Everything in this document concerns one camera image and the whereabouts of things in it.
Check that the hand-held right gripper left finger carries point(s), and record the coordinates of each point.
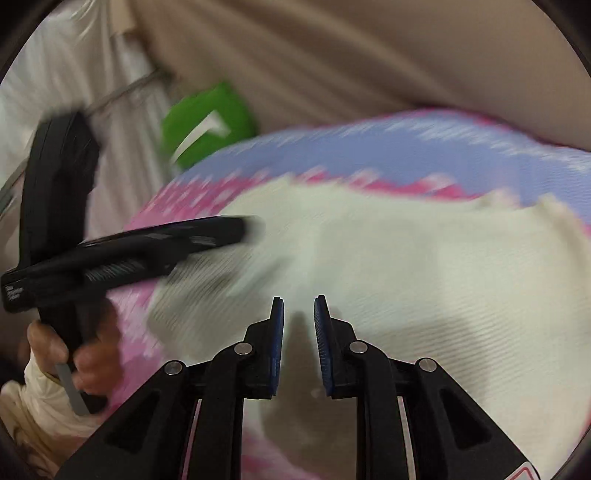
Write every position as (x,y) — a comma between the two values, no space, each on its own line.
(277,344)

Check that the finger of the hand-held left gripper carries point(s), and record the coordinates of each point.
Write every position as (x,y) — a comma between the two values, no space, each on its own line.
(203,237)

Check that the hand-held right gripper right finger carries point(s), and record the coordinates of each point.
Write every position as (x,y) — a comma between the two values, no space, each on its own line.
(323,344)

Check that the white red navy knit sweater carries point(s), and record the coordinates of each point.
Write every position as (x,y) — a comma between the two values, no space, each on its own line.
(415,286)

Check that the person's left forearm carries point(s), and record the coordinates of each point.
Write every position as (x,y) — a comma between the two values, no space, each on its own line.
(32,406)

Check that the person's left hand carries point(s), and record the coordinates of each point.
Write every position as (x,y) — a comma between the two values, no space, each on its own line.
(94,355)

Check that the green plush pillow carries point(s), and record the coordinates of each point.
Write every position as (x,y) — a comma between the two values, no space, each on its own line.
(203,120)

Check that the metal curtain rod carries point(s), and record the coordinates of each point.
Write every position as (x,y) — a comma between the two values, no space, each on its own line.
(134,85)

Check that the white curtain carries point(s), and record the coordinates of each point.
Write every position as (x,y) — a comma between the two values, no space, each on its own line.
(69,60)

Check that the pink floral bedsheet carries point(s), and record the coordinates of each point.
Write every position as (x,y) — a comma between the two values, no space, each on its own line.
(392,147)

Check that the beige backdrop cloth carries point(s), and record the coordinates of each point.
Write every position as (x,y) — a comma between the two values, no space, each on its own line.
(346,55)

